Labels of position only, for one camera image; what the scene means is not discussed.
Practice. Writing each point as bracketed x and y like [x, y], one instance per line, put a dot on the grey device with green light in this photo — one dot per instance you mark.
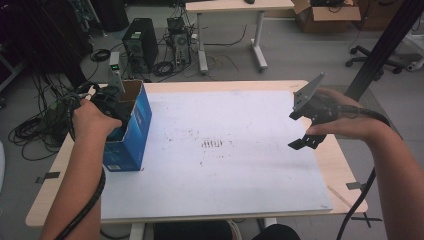
[114, 61]

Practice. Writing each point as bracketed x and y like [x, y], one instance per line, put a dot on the person's dark clothed leg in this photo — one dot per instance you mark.
[276, 234]

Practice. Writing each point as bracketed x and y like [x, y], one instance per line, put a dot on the black tape strip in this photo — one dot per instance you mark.
[355, 186]
[48, 176]

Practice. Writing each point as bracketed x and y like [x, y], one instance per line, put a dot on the dark curtain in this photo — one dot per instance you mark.
[40, 33]

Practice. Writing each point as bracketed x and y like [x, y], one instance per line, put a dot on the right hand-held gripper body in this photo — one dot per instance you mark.
[320, 110]

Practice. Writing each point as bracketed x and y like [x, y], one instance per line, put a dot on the white desk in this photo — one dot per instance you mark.
[233, 6]

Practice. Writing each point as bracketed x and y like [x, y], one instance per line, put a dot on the person's right hand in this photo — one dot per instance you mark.
[350, 121]

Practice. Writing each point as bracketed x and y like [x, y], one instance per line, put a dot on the small open computer case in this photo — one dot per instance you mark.
[180, 41]

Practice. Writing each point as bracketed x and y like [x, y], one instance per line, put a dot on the person's left hand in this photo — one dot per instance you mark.
[91, 125]

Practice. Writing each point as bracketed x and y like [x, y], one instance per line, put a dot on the blue cardboard carton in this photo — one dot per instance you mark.
[128, 150]

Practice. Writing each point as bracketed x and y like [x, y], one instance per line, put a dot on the open brown cardboard box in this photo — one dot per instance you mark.
[328, 15]

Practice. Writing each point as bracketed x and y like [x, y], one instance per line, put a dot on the white table leg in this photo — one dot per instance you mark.
[270, 222]
[137, 231]

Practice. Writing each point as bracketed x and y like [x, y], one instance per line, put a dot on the black office chair base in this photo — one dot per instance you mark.
[373, 60]

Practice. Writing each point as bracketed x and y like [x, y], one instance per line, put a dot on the black tape cross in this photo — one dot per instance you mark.
[366, 219]

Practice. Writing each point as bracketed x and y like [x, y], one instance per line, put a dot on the black computer tower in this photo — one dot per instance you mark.
[141, 38]

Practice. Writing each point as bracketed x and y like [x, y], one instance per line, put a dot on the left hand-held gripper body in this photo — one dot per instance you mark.
[113, 103]

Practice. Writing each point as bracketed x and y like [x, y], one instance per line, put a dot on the white table mat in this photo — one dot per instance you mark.
[216, 173]

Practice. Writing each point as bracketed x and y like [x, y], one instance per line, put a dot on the black metal post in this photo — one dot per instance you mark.
[383, 46]

